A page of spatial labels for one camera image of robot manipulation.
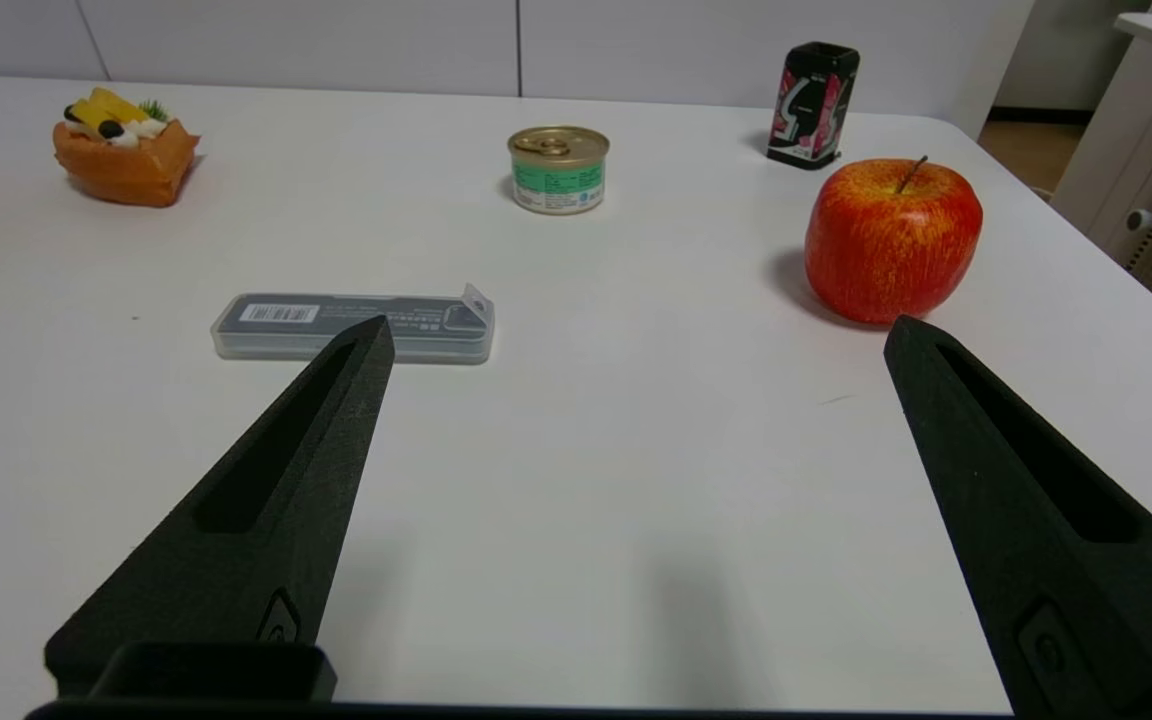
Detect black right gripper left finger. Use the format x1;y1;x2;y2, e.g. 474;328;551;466
44;316;396;696

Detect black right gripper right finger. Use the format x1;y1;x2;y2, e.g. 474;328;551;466
883;314;1152;720

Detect clear plastic case dark contents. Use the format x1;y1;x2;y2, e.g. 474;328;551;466
210;284;496;366

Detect orange fruit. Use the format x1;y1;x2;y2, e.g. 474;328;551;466
804;155;984;326

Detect orange fruit tart toy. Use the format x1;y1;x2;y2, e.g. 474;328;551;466
52;87;202;209

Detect white side shelf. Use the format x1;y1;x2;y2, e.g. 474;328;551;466
1050;12;1152;343

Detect tin can green label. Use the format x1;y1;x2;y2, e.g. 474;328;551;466
507;125;611;216

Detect black red printed box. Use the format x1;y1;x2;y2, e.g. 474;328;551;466
766;41;861;171

